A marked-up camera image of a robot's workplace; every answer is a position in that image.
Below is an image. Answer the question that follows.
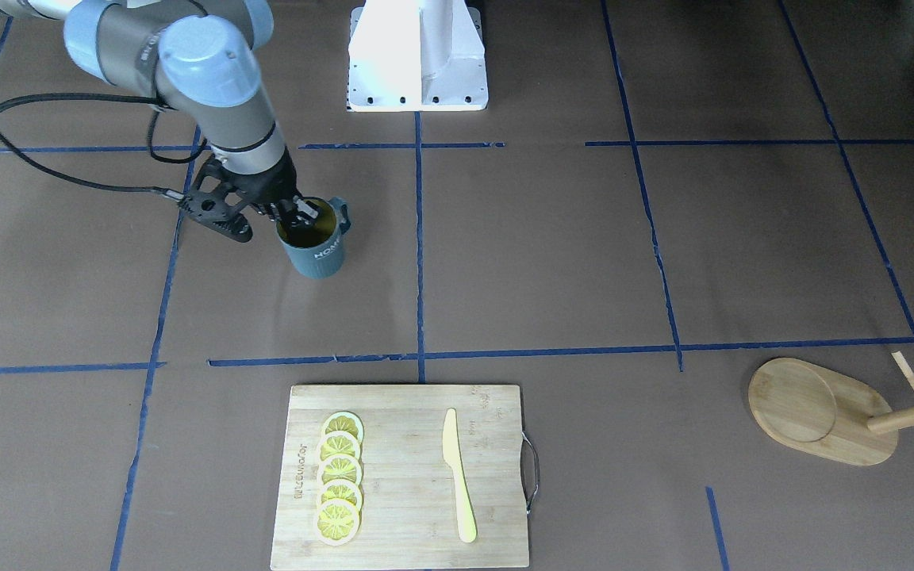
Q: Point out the lemon slice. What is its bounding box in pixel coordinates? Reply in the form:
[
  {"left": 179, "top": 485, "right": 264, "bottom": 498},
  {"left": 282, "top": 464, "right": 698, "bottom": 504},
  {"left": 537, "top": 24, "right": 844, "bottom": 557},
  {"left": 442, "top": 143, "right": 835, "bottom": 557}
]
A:
[
  {"left": 321, "top": 411, "right": 365, "bottom": 443},
  {"left": 317, "top": 453, "right": 363, "bottom": 485},
  {"left": 314, "top": 499, "right": 360, "bottom": 546},
  {"left": 318, "top": 478, "right": 365, "bottom": 511},
  {"left": 318, "top": 431, "right": 362, "bottom": 462}
]

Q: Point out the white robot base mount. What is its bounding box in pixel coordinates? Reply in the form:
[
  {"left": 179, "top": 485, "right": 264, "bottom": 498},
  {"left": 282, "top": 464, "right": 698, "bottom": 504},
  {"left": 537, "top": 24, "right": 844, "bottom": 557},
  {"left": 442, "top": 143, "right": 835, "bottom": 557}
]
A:
[{"left": 346, "top": 1, "right": 490, "bottom": 113}]

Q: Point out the yellow plastic knife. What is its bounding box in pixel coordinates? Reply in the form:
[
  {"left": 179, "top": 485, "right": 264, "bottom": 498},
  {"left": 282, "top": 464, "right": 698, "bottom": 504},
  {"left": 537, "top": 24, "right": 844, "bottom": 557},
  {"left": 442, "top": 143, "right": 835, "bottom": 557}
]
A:
[{"left": 442, "top": 408, "right": 478, "bottom": 543}]

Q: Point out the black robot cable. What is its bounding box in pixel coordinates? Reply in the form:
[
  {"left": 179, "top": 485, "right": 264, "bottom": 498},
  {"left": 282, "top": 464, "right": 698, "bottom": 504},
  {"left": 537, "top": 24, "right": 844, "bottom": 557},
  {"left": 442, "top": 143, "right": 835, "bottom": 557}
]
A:
[{"left": 0, "top": 94, "right": 204, "bottom": 197}]

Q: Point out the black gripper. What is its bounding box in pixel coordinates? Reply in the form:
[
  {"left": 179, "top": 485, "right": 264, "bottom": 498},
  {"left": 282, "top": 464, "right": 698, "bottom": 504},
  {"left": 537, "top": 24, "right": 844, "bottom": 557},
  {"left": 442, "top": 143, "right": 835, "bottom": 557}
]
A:
[{"left": 209, "top": 146, "right": 320, "bottom": 232}]

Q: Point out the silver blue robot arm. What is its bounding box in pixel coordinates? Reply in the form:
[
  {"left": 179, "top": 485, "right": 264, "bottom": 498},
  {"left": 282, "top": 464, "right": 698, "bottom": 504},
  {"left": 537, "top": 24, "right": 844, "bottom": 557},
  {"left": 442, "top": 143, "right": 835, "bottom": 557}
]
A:
[{"left": 0, "top": 1, "right": 319, "bottom": 243}]

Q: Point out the dark blue-grey mug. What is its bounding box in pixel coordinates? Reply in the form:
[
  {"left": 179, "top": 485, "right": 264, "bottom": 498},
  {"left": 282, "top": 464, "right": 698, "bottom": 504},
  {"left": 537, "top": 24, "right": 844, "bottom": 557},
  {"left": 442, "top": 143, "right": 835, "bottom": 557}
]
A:
[{"left": 276, "top": 197, "right": 351, "bottom": 279}]

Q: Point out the wooden cup storage rack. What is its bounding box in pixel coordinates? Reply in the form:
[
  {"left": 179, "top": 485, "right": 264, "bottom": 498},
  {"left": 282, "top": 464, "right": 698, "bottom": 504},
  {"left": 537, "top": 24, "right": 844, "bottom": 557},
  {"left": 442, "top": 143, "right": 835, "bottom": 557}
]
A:
[{"left": 747, "top": 351, "right": 914, "bottom": 466}]

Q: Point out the bamboo cutting board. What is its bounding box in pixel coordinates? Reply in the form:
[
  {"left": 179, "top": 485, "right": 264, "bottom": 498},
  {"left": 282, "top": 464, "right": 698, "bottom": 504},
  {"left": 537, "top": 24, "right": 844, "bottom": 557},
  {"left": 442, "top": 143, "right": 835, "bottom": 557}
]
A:
[{"left": 270, "top": 384, "right": 530, "bottom": 570}]

